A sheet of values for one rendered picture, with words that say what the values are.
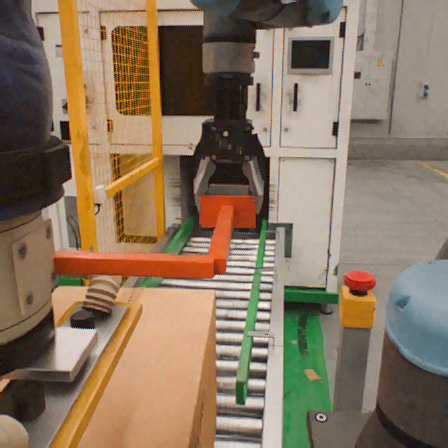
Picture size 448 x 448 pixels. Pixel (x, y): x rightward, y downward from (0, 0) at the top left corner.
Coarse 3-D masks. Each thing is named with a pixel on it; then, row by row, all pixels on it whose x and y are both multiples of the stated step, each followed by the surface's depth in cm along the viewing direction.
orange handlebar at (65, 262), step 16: (224, 208) 68; (224, 224) 61; (224, 240) 55; (64, 256) 50; (80, 256) 50; (96, 256) 49; (112, 256) 49; (128, 256) 49; (144, 256) 50; (160, 256) 50; (176, 256) 50; (192, 256) 50; (208, 256) 50; (224, 256) 50; (64, 272) 50; (80, 272) 50; (96, 272) 50; (112, 272) 49; (128, 272) 49; (144, 272) 49; (160, 272) 49; (176, 272) 49; (192, 272) 49; (208, 272) 49; (224, 272) 50
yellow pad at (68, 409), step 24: (72, 312) 61; (96, 312) 61; (120, 312) 61; (120, 336) 57; (96, 360) 51; (24, 384) 43; (48, 384) 47; (72, 384) 47; (96, 384) 48; (0, 408) 43; (24, 408) 41; (48, 408) 44; (72, 408) 44; (48, 432) 41; (72, 432) 41
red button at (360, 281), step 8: (352, 272) 101; (360, 272) 101; (344, 280) 99; (352, 280) 98; (360, 280) 97; (368, 280) 97; (352, 288) 98; (360, 288) 97; (368, 288) 97; (360, 296) 99
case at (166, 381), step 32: (64, 288) 115; (128, 288) 115; (160, 320) 99; (192, 320) 99; (128, 352) 88; (160, 352) 88; (192, 352) 88; (0, 384) 78; (128, 384) 78; (160, 384) 78; (192, 384) 78; (96, 416) 71; (128, 416) 71; (160, 416) 71; (192, 416) 71
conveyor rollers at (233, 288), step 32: (256, 256) 246; (160, 288) 208; (192, 288) 207; (224, 288) 212; (224, 320) 180; (256, 320) 185; (224, 352) 160; (256, 352) 159; (224, 384) 143; (256, 384) 142; (224, 416) 128
